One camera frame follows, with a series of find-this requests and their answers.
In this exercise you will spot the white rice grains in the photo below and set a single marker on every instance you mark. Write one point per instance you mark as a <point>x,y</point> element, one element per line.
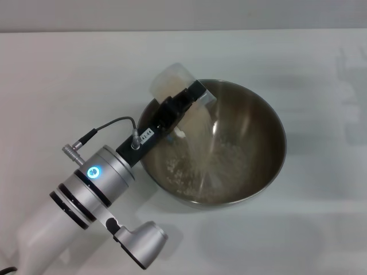
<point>200,160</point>

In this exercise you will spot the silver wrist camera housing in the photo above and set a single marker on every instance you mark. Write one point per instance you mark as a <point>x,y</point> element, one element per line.
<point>143,243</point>

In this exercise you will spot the stainless steel bowl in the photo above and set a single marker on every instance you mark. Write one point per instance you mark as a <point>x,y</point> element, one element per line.
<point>258,149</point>

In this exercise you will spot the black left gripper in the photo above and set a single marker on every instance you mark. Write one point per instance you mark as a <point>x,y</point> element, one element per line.
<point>149,137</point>

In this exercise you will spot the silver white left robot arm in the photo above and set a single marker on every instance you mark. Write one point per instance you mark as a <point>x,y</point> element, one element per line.
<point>71,197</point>

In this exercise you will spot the translucent plastic cup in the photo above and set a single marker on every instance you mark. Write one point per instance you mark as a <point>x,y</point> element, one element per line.
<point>169,81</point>

